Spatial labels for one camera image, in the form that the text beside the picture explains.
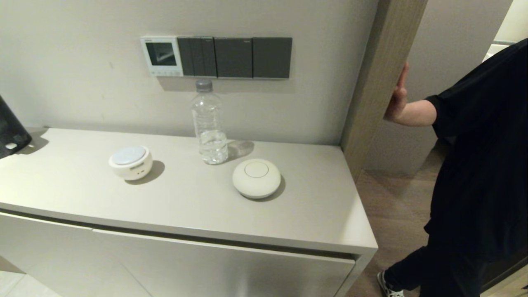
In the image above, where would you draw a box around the person's left hand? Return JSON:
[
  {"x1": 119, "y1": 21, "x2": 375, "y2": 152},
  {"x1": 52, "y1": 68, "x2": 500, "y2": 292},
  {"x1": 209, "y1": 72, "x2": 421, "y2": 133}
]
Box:
[{"x1": 384, "y1": 62, "x2": 410, "y2": 121}]

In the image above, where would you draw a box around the person's left forearm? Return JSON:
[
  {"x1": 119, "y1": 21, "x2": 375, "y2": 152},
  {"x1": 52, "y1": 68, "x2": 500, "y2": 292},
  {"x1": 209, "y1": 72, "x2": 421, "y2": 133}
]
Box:
[{"x1": 386, "y1": 99, "x2": 438, "y2": 127}]

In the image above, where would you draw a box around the brown wooden door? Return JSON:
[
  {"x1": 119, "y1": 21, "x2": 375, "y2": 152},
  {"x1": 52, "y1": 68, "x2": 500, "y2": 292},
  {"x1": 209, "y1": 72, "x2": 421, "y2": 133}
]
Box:
[{"x1": 481, "y1": 243, "x2": 528, "y2": 297}]

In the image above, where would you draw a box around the white wall thermostat panel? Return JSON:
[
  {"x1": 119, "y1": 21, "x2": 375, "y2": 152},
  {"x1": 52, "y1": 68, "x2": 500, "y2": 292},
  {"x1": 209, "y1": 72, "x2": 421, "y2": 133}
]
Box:
[{"x1": 140, "y1": 36, "x2": 184, "y2": 77}]

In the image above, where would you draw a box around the clear plastic water bottle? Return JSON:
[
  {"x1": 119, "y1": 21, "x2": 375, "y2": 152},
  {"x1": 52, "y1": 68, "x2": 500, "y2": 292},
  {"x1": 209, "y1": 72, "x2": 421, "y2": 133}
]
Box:
[{"x1": 191, "y1": 79, "x2": 229, "y2": 165}]

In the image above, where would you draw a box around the person in black clothes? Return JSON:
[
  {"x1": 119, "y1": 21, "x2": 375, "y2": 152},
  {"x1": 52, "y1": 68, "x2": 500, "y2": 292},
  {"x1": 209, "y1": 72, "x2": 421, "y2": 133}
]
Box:
[{"x1": 377, "y1": 38, "x2": 528, "y2": 297}]

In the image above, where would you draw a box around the beige cabinet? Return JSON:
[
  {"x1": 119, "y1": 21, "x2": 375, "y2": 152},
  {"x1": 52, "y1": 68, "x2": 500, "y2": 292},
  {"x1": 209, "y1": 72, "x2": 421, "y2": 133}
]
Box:
[{"x1": 0, "y1": 127, "x2": 378, "y2": 297}]

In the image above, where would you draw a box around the wooden door frame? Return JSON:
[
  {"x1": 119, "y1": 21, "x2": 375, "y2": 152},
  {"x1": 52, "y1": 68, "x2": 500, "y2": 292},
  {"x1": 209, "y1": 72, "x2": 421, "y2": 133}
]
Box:
[{"x1": 340, "y1": 0, "x2": 429, "y2": 182}]

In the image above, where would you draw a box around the dark grey single rocker switch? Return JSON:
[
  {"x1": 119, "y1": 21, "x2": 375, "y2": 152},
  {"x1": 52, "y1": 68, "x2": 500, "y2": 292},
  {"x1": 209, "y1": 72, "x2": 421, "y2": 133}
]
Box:
[
  {"x1": 214, "y1": 38, "x2": 253, "y2": 79},
  {"x1": 252, "y1": 37, "x2": 292, "y2": 79}
]

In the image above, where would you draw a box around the white round device grey top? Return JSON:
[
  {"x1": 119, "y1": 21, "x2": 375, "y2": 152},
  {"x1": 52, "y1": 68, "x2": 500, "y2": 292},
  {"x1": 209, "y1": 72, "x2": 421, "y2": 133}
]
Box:
[{"x1": 108, "y1": 145, "x2": 153, "y2": 181}]

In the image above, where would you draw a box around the dark grey triple rocker switch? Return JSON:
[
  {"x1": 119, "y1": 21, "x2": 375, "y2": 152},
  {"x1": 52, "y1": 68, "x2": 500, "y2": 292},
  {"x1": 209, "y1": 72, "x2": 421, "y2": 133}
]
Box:
[{"x1": 177, "y1": 37, "x2": 217, "y2": 78}]

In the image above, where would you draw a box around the black object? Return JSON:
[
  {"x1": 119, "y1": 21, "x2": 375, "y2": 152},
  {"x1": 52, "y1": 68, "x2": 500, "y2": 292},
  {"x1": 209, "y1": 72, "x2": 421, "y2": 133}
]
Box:
[{"x1": 0, "y1": 95, "x2": 32, "y2": 159}]

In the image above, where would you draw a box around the white round puck device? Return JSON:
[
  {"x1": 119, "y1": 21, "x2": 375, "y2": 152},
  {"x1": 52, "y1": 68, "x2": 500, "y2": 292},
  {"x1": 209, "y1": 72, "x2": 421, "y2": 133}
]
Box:
[{"x1": 232, "y1": 159, "x2": 281, "y2": 199}]

